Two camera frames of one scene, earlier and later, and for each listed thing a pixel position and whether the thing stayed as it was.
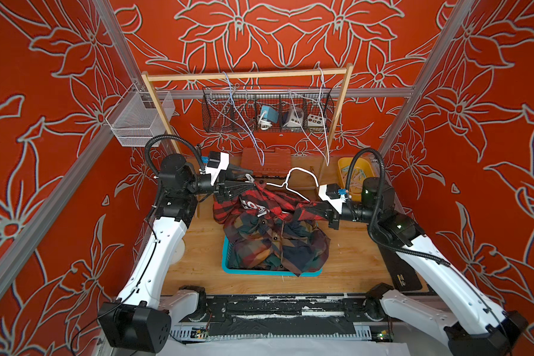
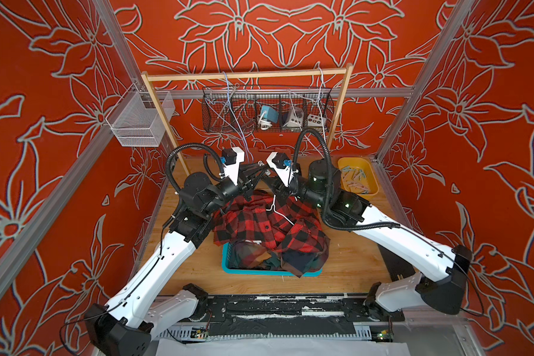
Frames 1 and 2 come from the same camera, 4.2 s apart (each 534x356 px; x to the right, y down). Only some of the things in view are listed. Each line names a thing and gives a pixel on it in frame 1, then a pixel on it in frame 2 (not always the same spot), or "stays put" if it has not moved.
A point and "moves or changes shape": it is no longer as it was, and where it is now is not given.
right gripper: x=332 y=216 → x=277 y=187
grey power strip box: x=294 y=121 stays put
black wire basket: x=248 y=109 stays put
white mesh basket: x=136 y=119 stays put
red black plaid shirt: x=261 y=202 moves or changes shape
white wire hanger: x=287 y=179 moves or changes shape
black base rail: x=284 y=315 stays put
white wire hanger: x=231 y=107 moves or changes shape
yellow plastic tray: x=362 y=168 stays put
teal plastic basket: x=229 y=269 stays put
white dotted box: x=314 y=120 stays put
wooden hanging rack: x=147 y=78 stays put
